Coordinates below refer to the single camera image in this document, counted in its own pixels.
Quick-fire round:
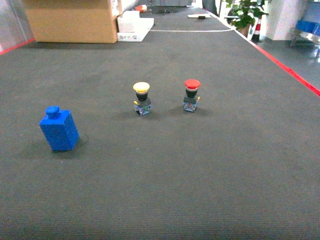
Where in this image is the blue block part with knob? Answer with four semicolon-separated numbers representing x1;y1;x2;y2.
39;106;79;151

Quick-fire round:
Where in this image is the red mushroom push button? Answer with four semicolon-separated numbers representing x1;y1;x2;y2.
183;79;201;113

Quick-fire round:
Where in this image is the flat white board with black item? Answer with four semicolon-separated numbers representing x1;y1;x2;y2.
187;13;211;20

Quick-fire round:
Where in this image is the yellow mushroom push button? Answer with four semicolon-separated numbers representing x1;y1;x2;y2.
133;82;152;116

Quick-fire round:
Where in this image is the white cardboard box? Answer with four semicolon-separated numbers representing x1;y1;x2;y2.
117;10;155;43

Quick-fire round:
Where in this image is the large cardboard box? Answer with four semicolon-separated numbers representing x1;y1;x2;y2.
22;0;123;44

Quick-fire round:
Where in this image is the potted green plant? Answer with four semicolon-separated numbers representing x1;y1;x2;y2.
225;0;268;38

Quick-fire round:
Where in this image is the red conveyor side rail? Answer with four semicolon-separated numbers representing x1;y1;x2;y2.
196;12;320;97

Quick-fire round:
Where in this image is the red white traffic cone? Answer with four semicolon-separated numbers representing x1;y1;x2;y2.
251;18;262;43

